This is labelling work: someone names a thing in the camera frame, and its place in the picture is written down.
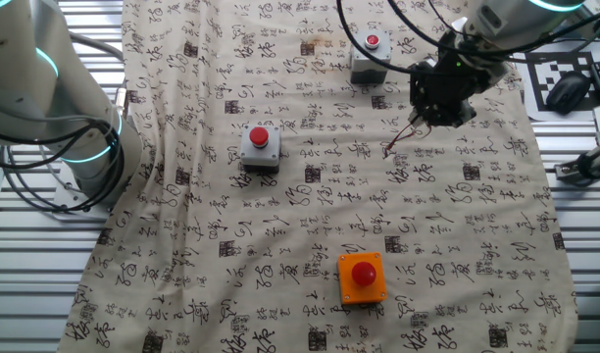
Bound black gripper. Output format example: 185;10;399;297
408;29;510;129

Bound dark red framed glasses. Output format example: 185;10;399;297
382;111;432;159

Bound grey box flat red button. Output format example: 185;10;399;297
349;29;393;85

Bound black computer mouse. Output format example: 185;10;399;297
545;71;592;116

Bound black white fiducial marker sheet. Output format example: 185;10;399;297
518;48;600;123

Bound orange box red button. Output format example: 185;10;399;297
336;251;388;306

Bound grey box mushroom red button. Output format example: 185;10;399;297
239;124;282;174

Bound beige calligraphy print cloth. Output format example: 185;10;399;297
57;0;579;353

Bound metal base connector plug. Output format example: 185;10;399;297
114;86;130;121

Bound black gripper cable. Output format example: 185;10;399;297
386;0;600;58
335;0;419;76

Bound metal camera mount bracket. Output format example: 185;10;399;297
554;145;600;186

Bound black base cable bundle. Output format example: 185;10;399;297
0;116;125;213

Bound grey base cable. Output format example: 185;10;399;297
67;31;125;63

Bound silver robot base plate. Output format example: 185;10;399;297
52;172;118;222

